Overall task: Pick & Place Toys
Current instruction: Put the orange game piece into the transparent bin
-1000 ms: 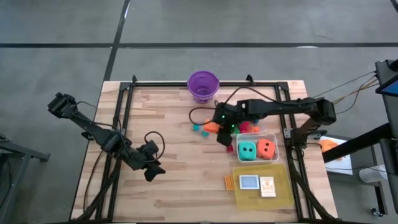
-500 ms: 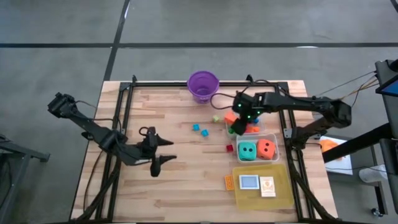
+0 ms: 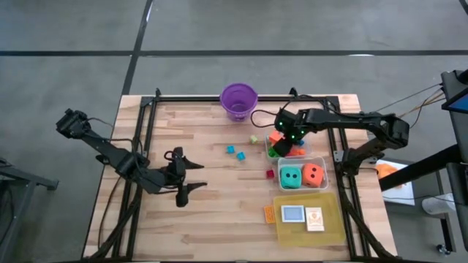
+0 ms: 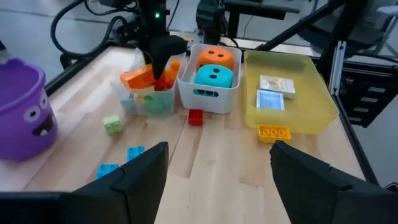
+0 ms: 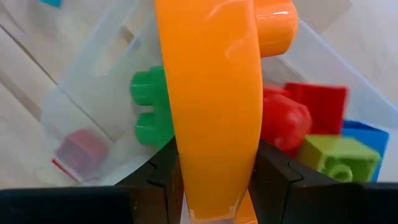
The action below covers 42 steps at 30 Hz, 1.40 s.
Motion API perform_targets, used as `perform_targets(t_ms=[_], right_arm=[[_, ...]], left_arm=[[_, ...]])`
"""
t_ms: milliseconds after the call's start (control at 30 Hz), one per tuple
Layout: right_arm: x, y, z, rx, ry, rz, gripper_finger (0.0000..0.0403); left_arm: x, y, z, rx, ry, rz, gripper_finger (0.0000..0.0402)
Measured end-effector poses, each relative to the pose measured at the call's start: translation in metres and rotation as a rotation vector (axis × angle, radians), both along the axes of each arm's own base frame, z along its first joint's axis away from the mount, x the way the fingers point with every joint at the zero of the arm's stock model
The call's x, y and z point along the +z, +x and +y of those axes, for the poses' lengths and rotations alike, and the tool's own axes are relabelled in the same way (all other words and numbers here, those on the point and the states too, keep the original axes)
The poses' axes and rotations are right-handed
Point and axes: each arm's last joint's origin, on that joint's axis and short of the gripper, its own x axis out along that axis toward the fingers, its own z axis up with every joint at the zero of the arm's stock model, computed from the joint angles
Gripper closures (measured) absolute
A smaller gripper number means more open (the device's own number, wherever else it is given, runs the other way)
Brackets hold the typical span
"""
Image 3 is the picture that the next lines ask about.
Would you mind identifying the purple bucket with face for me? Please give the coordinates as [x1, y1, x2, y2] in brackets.
[219, 82, 260, 123]

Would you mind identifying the yellow translucent tray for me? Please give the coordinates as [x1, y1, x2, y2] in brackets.
[273, 192, 347, 248]

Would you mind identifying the brown cable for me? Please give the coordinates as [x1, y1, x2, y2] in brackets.
[97, 169, 125, 251]

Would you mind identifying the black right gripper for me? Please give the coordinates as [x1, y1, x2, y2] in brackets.
[272, 107, 317, 158]

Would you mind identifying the orange foam die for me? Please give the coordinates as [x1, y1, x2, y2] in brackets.
[301, 163, 325, 188]

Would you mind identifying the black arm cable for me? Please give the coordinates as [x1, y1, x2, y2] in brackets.
[87, 116, 173, 191]
[249, 87, 332, 129]

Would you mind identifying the teal foam die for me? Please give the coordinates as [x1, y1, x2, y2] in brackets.
[280, 167, 303, 190]

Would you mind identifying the grey metal stand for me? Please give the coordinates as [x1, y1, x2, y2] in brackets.
[0, 156, 59, 262]

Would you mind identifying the grey side table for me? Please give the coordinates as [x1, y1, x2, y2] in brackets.
[380, 156, 458, 256]

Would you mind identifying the thin tan cable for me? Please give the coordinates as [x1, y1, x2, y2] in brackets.
[404, 93, 446, 132]
[378, 83, 445, 112]

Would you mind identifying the dark grey monitor stand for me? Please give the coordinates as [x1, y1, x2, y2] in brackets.
[440, 69, 468, 253]

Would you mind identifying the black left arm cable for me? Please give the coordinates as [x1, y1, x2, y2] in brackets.
[87, 116, 173, 191]

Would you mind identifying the orange cloth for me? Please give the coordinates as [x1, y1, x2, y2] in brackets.
[376, 163, 403, 189]

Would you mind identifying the clear plastic bin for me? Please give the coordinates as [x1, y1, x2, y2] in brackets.
[265, 130, 314, 164]

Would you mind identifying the black diagonal bar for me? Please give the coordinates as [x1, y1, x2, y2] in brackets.
[378, 144, 461, 193]

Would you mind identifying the white plastic bin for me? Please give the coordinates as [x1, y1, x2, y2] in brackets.
[276, 156, 329, 193]

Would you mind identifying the white paper sheet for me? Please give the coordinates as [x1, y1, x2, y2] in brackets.
[374, 159, 417, 207]

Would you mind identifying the blue-screen tablet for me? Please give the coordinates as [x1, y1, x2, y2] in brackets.
[441, 91, 468, 114]

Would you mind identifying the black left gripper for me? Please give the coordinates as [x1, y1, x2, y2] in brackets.
[162, 145, 208, 208]

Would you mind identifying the white rounded object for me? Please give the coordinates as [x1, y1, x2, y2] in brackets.
[421, 192, 456, 216]

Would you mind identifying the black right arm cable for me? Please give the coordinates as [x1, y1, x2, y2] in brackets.
[249, 87, 332, 129]

